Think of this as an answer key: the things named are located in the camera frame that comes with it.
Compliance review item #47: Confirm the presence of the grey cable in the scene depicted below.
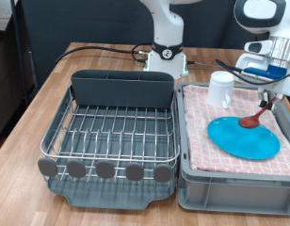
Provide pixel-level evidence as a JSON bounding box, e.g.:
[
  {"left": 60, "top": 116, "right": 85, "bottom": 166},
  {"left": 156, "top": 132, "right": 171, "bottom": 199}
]
[{"left": 185, "top": 60, "right": 228, "bottom": 70}]

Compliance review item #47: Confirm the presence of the dark cabinet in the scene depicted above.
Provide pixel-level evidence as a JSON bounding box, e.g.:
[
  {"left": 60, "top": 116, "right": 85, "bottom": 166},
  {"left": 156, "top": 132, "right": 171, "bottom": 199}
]
[{"left": 0, "top": 29, "right": 40, "bottom": 152}]

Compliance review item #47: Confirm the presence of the grey plastic crate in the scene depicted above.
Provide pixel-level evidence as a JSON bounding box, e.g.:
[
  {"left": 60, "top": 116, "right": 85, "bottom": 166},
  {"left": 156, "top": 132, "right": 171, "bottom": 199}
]
[{"left": 175, "top": 81, "right": 290, "bottom": 217}]

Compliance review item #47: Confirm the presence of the thick black cable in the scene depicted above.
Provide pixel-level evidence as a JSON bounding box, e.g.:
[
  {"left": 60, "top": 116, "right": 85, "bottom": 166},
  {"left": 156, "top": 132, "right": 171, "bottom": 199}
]
[{"left": 54, "top": 46, "right": 139, "bottom": 66}]

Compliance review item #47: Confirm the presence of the grey dish drying rack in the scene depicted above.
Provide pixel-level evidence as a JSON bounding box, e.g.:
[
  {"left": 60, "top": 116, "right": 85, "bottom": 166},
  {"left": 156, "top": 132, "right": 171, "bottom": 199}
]
[{"left": 40, "top": 84, "right": 181, "bottom": 211}]

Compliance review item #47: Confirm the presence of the dark grey cutlery holder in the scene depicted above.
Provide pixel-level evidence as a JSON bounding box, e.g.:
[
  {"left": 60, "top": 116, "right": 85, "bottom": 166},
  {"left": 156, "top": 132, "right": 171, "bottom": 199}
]
[{"left": 70, "top": 69, "right": 176, "bottom": 109}]

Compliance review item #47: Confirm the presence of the blue plate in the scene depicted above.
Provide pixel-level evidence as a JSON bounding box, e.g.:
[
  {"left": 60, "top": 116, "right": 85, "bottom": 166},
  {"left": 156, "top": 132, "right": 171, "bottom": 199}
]
[{"left": 206, "top": 116, "right": 282, "bottom": 160}]

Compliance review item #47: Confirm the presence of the grey shelf board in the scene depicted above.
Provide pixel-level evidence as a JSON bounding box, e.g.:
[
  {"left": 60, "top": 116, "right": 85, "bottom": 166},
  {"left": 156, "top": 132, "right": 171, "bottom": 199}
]
[{"left": 0, "top": 0, "right": 19, "bottom": 32}]

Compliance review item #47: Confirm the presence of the white mug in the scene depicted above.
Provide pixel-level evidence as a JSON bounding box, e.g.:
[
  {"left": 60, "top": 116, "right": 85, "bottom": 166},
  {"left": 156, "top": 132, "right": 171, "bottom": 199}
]
[{"left": 206, "top": 71, "right": 235, "bottom": 109}]

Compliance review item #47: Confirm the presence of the pink checked cloth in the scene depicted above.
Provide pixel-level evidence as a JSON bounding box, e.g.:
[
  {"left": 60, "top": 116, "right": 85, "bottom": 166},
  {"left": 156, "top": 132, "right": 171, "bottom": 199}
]
[{"left": 182, "top": 84, "right": 290, "bottom": 177}]

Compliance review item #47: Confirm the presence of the steel wire dish rack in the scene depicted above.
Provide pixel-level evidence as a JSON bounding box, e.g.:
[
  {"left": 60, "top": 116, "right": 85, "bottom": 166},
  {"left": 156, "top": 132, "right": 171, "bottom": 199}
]
[{"left": 37, "top": 84, "right": 181, "bottom": 185}]

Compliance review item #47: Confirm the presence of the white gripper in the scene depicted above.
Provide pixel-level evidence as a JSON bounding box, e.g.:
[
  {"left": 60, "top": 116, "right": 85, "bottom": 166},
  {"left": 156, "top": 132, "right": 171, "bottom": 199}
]
[{"left": 234, "top": 52, "right": 290, "bottom": 111}]

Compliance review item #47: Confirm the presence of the black curtain backdrop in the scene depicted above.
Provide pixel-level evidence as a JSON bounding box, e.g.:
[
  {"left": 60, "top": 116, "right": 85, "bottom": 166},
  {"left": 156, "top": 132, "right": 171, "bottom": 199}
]
[{"left": 21, "top": 0, "right": 290, "bottom": 109}]

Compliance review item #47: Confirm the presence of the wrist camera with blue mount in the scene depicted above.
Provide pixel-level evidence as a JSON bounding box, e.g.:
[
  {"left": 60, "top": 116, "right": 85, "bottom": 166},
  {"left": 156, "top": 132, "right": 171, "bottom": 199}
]
[{"left": 240, "top": 64, "right": 289, "bottom": 84}]

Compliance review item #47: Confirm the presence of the brown wooden spoon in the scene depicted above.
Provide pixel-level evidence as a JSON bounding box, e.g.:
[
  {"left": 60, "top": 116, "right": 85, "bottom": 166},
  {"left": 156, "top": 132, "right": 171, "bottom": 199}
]
[{"left": 238, "top": 97, "right": 278, "bottom": 129}]

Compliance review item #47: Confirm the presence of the black cable loop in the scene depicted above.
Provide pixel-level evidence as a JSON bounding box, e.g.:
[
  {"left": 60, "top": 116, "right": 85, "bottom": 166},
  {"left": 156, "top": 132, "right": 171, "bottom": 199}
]
[{"left": 131, "top": 42, "right": 153, "bottom": 63}]

